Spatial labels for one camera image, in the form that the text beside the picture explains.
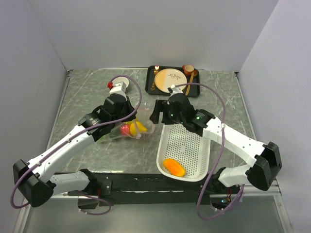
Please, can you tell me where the red strawberry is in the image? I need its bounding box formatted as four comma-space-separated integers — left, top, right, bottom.
121, 124, 132, 136

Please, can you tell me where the clear zip top bag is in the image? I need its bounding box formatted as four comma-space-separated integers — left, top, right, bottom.
97, 108, 155, 143

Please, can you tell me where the yellow bell pepper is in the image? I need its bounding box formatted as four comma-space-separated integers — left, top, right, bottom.
130, 121, 148, 136

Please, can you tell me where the orange mango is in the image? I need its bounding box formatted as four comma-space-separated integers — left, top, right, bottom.
163, 158, 186, 177

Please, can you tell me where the green grape bunch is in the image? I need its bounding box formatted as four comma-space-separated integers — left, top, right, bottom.
97, 131, 121, 143

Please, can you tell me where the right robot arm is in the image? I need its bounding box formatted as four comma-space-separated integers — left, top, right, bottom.
150, 93, 282, 193

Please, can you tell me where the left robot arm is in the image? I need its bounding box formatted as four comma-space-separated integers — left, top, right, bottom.
13, 94, 136, 207

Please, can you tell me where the gold knife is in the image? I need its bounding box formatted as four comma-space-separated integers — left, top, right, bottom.
185, 70, 195, 96

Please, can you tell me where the black serving tray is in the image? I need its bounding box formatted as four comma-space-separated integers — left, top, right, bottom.
145, 65, 201, 98

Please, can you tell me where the cream and peach plate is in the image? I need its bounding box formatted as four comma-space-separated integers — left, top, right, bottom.
155, 68, 187, 93

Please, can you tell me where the white and brown bowl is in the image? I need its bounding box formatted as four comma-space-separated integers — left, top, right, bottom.
112, 76, 129, 91

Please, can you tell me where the white plastic basket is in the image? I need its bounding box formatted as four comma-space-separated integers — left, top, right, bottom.
156, 124, 211, 182

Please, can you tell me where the gold fork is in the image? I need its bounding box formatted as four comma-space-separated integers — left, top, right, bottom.
151, 66, 159, 91

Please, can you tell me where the gold spoon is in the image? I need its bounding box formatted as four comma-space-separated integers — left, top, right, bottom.
184, 69, 199, 96

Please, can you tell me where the small brown cup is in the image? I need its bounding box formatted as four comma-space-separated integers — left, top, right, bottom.
182, 65, 195, 76

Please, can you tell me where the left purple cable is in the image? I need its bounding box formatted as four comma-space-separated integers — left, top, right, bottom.
10, 75, 143, 216

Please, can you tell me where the purple cable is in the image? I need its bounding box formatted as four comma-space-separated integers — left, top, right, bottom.
10, 75, 143, 216
173, 83, 245, 220

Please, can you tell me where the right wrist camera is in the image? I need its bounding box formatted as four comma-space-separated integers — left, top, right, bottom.
168, 84, 183, 95

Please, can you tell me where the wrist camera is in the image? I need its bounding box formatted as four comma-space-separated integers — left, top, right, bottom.
168, 84, 183, 95
107, 81, 127, 97

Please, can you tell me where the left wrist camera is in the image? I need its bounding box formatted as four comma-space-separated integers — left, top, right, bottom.
107, 81, 127, 97

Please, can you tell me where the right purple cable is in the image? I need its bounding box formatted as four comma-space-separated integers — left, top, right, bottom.
173, 83, 245, 220

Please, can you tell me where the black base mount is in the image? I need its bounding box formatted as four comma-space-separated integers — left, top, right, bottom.
67, 169, 234, 211

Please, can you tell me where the aluminium rail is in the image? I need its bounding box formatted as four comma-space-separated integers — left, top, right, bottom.
23, 184, 282, 200

